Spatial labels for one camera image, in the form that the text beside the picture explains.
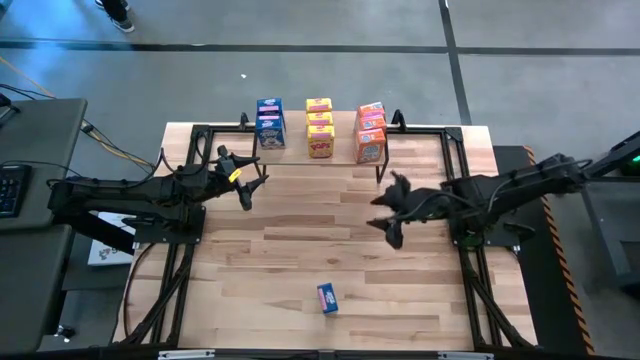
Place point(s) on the dark metal stand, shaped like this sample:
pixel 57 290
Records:
pixel 607 225

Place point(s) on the black table clamp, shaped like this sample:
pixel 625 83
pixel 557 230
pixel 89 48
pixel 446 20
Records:
pixel 243 121
pixel 398 120

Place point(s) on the orange Mini Wheats cereal box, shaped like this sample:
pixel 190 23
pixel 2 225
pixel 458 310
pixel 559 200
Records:
pixel 371 109
pixel 370 146
pixel 372 122

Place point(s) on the silver metal bracket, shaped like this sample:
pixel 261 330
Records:
pixel 465 356
pixel 186 355

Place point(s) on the blue Frosted Flakes cereal box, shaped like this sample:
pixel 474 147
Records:
pixel 327 298
pixel 270 135
pixel 270 105

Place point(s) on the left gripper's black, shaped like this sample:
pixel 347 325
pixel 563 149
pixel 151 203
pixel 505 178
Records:
pixel 220 177

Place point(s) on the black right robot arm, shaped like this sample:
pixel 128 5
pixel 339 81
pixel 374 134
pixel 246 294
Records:
pixel 525 185

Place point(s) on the black computer with green light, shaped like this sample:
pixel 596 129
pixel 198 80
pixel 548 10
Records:
pixel 631 165

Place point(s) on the black aluminium table frame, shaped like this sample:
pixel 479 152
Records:
pixel 425 131

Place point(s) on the person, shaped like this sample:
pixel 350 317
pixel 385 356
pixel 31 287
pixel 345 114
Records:
pixel 117 12

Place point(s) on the yellow tape tag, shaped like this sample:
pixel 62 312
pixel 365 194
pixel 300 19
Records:
pixel 235 175

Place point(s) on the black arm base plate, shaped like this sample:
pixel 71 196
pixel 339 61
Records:
pixel 500 241
pixel 195 235

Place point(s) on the white cardboard box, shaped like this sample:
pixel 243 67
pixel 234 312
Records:
pixel 107 255

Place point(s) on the black keyboard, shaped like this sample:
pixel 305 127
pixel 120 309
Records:
pixel 12 190

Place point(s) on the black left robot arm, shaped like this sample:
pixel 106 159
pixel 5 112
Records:
pixel 125 192

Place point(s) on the yellow Corn Pops cereal box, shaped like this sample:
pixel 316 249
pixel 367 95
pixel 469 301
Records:
pixel 320 118
pixel 321 142
pixel 319 104

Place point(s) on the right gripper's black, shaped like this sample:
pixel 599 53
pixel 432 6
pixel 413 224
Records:
pixel 420 205

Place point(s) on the small caster wheel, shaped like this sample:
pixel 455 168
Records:
pixel 65 332

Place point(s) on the black mat with hazard stripe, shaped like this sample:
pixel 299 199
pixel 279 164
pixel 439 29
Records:
pixel 540 300

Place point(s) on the wooden shelf with black legs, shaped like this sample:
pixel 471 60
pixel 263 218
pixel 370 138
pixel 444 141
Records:
pixel 344 150

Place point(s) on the grey desk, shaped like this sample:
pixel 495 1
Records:
pixel 40 150

